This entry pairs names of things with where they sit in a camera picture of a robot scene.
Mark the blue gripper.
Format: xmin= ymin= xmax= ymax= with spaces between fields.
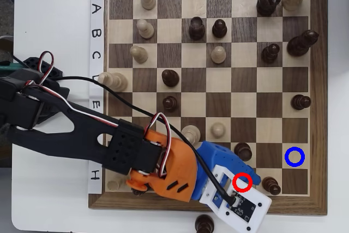
xmin=191 ymin=141 xmax=262 ymax=200

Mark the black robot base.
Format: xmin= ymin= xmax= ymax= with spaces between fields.
xmin=23 ymin=57 xmax=70 ymax=100

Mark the dark wooden chess piece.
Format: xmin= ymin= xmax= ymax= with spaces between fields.
xmin=195 ymin=214 xmax=215 ymax=233

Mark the dark pawn at G6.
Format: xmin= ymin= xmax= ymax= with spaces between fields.
xmin=233 ymin=142 xmax=253 ymax=162

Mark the light wooden king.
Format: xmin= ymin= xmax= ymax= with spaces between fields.
xmin=181 ymin=124 xmax=202 ymax=149

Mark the dark wooden pawn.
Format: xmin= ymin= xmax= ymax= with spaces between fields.
xmin=290 ymin=94 xmax=311 ymax=111
xmin=212 ymin=19 xmax=228 ymax=39
xmin=261 ymin=176 xmax=281 ymax=196
xmin=261 ymin=43 xmax=281 ymax=64
xmin=161 ymin=69 xmax=180 ymax=88
xmin=162 ymin=95 xmax=179 ymax=113

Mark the wooden chess board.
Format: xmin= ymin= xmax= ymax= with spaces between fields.
xmin=88 ymin=0 xmax=328 ymax=216

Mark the light wooden rook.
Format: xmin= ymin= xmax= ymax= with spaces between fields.
xmin=106 ymin=177 xmax=129 ymax=192

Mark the dark pawn at B4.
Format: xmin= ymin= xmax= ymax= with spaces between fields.
xmin=189 ymin=16 xmax=206 ymax=41

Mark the light wooden bishop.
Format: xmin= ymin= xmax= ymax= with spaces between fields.
xmin=97 ymin=71 xmax=128 ymax=93

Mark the dark wooden bishop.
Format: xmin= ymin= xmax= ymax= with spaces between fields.
xmin=286 ymin=29 xmax=320 ymax=57

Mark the dark wooden knight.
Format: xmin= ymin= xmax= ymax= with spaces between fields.
xmin=256 ymin=0 xmax=285 ymax=17

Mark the white letter label strip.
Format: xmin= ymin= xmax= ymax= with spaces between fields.
xmin=87 ymin=0 xmax=105 ymax=194

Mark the green table clamp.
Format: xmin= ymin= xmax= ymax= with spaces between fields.
xmin=0 ymin=62 xmax=21 ymax=77

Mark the brown blurry background object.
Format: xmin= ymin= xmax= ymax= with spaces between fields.
xmin=0 ymin=35 xmax=14 ymax=53

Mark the white camera mount with board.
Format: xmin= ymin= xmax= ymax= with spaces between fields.
xmin=198 ymin=165 xmax=272 ymax=233

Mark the red white black servo cable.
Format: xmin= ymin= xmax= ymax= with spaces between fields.
xmin=38 ymin=51 xmax=55 ymax=85
xmin=143 ymin=112 xmax=172 ymax=178
xmin=23 ymin=80 xmax=119 ymax=129

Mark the black camera cable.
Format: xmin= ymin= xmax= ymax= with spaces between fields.
xmin=51 ymin=76 xmax=240 ymax=208

